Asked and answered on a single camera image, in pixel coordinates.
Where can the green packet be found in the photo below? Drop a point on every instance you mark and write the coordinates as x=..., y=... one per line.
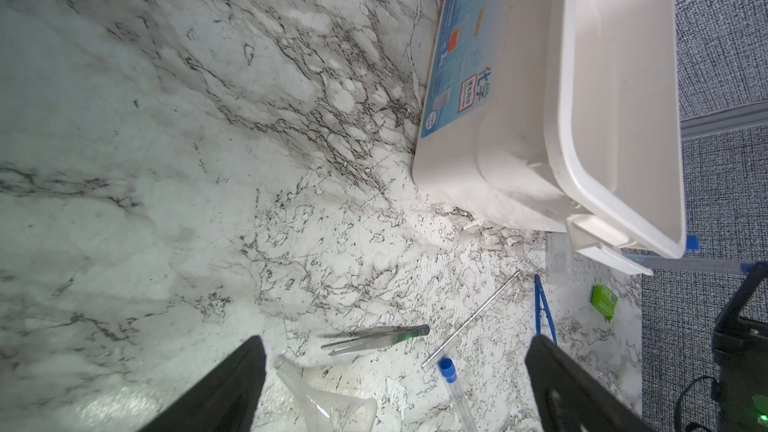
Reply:
x=604, y=300

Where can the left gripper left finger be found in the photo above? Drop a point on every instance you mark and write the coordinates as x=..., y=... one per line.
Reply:
x=226, y=399

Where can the clear plastic funnel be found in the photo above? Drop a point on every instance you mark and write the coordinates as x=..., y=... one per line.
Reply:
x=323, y=410

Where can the blue-capped test tube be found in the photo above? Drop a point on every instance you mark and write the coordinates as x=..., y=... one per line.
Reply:
x=458, y=397

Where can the metal tweezers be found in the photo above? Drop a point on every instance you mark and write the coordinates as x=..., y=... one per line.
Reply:
x=374, y=339

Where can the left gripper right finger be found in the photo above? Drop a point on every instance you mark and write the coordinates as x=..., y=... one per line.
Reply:
x=568, y=398

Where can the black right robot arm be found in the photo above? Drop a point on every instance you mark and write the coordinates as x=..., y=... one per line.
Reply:
x=739, y=347

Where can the clear glass stirring rod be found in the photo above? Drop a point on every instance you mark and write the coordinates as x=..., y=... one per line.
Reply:
x=474, y=317

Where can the white plastic storage bin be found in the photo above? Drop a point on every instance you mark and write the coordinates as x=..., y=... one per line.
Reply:
x=559, y=116

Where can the blue plastic tweezers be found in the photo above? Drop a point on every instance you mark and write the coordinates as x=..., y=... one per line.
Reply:
x=542, y=310

